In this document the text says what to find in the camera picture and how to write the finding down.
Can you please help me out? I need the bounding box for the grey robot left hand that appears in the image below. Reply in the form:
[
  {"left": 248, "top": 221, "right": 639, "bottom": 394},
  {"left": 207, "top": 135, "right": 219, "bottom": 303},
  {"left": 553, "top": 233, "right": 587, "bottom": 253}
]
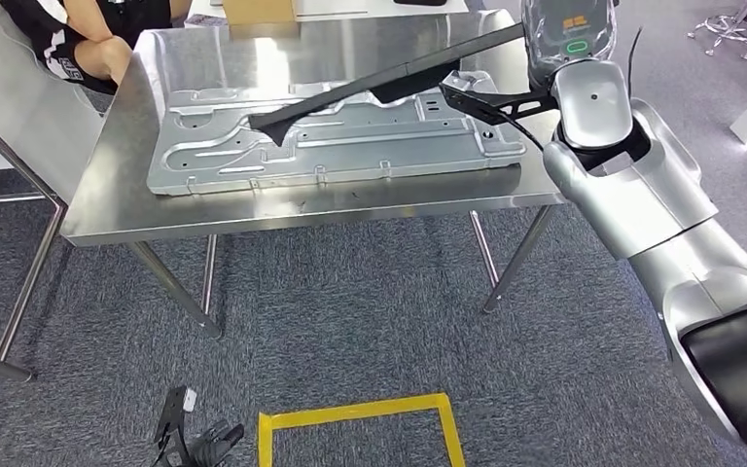
[{"left": 186, "top": 419, "right": 246, "bottom": 467}]

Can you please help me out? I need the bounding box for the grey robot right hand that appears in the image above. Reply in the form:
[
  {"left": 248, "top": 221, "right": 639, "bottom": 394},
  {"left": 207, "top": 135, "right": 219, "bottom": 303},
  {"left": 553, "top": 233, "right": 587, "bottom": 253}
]
[{"left": 519, "top": 0, "right": 619, "bottom": 91}]

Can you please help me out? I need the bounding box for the black plastic plate frame part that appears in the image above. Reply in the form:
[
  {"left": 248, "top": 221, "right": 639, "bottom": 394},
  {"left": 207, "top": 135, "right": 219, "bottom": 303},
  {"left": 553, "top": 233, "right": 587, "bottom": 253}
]
[{"left": 247, "top": 22, "right": 526, "bottom": 148}]

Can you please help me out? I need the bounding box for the stainless steel workbench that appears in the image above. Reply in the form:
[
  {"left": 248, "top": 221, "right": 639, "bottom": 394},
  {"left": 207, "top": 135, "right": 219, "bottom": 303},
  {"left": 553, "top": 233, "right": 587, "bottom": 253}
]
[{"left": 59, "top": 7, "right": 567, "bottom": 341}]

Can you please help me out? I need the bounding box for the chrome swivel chair base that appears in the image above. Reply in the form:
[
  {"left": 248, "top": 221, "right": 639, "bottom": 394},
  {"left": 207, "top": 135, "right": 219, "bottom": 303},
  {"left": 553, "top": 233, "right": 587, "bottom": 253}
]
[{"left": 687, "top": 0, "right": 747, "bottom": 61}]

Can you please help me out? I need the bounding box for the stamped sheet metal panel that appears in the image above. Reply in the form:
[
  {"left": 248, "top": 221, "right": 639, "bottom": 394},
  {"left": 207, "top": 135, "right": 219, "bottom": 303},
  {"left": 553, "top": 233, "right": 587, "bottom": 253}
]
[{"left": 146, "top": 69, "right": 528, "bottom": 197}]

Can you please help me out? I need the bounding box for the tan cardboard box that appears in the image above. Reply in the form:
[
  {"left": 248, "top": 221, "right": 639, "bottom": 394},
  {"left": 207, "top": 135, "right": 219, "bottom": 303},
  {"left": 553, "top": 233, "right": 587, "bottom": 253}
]
[{"left": 222, "top": 0, "right": 299, "bottom": 27}]

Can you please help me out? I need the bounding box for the small steel table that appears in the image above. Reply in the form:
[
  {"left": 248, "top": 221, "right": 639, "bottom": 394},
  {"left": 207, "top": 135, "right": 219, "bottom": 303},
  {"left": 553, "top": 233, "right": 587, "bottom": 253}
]
[{"left": 0, "top": 0, "right": 107, "bottom": 382}]

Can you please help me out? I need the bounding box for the person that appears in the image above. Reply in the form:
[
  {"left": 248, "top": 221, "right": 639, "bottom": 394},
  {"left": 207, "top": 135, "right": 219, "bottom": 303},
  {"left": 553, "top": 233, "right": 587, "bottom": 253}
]
[{"left": 0, "top": 0, "right": 193, "bottom": 96}]

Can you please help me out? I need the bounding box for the thin black wire stub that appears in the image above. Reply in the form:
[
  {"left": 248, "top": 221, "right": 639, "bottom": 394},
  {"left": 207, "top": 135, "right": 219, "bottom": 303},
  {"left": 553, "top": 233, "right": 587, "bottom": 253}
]
[{"left": 626, "top": 26, "right": 645, "bottom": 99}]

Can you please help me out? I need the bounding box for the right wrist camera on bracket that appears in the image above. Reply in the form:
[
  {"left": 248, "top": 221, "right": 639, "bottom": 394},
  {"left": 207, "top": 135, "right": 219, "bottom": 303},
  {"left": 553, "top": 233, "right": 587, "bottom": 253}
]
[{"left": 439, "top": 69, "right": 558, "bottom": 126}]

